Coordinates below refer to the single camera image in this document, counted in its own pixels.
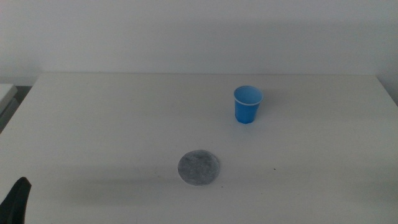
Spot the blue plastic cup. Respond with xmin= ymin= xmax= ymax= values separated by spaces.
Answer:
xmin=233 ymin=85 xmax=264 ymax=125

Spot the round grey cup mat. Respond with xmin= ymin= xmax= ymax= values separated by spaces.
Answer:
xmin=177 ymin=149 xmax=221 ymax=187

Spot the white side table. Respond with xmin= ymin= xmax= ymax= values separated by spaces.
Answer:
xmin=0 ymin=83 xmax=19 ymax=133

